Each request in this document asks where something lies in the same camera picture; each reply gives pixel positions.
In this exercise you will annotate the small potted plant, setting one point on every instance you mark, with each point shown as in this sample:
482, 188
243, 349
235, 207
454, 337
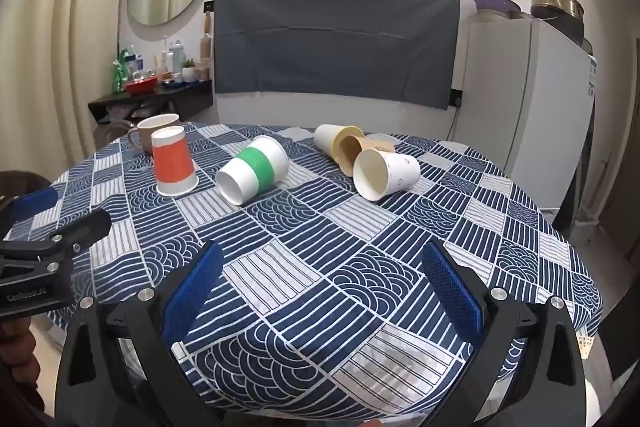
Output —
188, 72

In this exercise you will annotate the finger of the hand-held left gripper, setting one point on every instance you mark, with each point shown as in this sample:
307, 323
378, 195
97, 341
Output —
82, 229
32, 202

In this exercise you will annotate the red bowl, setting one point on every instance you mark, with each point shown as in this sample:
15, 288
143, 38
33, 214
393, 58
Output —
141, 85

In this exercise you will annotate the wooden hanging brush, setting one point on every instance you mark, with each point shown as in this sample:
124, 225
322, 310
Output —
205, 42

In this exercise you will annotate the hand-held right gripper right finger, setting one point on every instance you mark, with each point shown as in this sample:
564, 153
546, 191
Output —
452, 292

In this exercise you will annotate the white bottle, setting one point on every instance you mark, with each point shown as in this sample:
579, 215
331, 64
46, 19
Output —
177, 59

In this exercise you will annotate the black wall shelf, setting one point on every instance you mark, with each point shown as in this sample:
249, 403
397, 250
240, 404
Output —
165, 99

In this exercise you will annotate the blue patterned tablecloth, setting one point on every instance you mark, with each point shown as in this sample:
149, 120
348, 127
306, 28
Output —
350, 257

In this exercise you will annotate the brown paper cup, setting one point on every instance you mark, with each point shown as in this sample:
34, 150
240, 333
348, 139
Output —
350, 152

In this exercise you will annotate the white cup with green band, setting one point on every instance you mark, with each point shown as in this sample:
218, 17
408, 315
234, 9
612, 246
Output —
252, 169

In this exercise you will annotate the white printed paper cup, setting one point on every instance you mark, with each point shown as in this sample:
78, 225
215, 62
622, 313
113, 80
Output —
385, 174

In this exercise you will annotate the orange paper cup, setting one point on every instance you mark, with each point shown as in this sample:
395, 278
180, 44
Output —
173, 162

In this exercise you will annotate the beige curtain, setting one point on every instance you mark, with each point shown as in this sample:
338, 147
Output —
65, 32

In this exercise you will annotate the brown ceramic mug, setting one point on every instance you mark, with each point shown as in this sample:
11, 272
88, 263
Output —
150, 132

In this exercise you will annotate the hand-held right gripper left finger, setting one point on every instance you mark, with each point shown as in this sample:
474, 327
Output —
192, 292

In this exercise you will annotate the white refrigerator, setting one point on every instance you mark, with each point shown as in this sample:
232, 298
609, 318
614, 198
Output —
525, 107

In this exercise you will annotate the grey cloth cover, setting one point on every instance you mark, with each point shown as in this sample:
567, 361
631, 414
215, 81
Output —
335, 42

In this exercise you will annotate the dark chair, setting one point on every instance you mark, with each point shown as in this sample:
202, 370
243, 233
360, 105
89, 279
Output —
20, 182

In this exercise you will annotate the cream paper cup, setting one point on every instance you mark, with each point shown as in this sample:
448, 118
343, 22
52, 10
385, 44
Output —
330, 138

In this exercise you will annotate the purple pot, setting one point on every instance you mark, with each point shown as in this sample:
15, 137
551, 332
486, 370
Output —
495, 4

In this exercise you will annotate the green bottle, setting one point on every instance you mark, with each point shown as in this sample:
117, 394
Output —
119, 74

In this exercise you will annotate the steel pot with lid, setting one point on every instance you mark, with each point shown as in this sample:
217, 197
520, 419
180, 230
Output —
555, 1

